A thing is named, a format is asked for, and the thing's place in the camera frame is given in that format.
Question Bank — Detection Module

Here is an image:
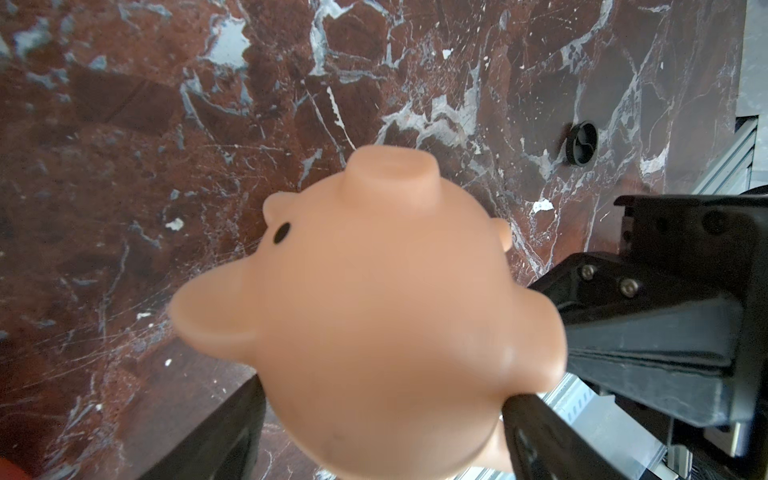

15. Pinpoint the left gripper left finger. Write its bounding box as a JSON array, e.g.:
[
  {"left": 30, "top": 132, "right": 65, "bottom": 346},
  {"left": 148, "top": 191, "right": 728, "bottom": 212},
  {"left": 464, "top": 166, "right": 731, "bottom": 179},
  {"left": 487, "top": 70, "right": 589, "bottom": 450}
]
[{"left": 141, "top": 376, "right": 267, "bottom": 480}]

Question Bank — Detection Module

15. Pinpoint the black plug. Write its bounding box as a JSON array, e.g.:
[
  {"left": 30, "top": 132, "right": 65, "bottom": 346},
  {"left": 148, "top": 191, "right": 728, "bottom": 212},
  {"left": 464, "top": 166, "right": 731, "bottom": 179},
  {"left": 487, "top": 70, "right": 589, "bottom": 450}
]
[{"left": 565, "top": 121, "right": 599, "bottom": 167}]

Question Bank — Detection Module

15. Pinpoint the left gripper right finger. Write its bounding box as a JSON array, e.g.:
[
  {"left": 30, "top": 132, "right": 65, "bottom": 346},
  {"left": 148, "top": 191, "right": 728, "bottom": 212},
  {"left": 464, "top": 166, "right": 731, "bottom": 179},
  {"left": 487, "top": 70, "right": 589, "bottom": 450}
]
[{"left": 502, "top": 394, "right": 625, "bottom": 480}]

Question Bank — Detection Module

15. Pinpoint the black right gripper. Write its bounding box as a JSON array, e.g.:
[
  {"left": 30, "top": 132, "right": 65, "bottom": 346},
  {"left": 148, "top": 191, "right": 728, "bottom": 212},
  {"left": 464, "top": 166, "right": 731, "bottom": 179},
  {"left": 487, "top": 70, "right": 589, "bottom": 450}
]
[{"left": 533, "top": 195, "right": 767, "bottom": 479}]

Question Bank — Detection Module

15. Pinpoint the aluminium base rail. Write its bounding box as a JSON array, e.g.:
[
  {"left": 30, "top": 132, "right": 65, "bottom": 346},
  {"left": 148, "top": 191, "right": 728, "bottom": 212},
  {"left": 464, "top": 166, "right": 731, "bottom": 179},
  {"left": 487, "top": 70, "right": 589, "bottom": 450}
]
[{"left": 455, "top": 113, "right": 768, "bottom": 480}]

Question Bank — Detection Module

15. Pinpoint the red piggy bank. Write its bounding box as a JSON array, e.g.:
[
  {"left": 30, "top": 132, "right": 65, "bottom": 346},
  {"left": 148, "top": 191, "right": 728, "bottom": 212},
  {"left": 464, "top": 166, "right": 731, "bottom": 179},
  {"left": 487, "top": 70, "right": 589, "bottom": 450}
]
[{"left": 0, "top": 458, "right": 31, "bottom": 480}]

